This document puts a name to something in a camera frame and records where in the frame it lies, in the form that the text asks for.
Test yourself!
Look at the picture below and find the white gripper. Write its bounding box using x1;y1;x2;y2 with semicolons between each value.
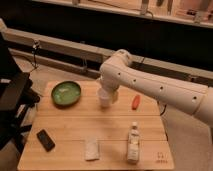
99;89;118;102

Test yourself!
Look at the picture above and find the green ceramic bowl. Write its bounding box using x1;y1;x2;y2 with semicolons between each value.
51;81;81;107

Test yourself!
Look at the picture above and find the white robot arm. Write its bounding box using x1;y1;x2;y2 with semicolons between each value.
98;49;213;127

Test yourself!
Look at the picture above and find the clear plastic cup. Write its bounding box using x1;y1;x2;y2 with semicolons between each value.
97;88;112;108

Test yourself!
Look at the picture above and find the orange carrot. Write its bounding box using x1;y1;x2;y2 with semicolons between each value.
132;95;140;110

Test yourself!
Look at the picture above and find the white folded cloth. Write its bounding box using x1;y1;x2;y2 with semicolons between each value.
85;138;100;161

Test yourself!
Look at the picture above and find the clear plastic bottle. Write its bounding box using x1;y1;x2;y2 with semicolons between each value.
127;122;140;164

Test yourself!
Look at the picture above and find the black smartphone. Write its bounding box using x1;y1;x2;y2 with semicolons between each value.
37;130;55;152

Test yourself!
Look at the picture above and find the black equipment stand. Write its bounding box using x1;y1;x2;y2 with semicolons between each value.
0;33;40;152

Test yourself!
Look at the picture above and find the black hanging cable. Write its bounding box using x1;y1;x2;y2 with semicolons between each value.
29;39;41;73

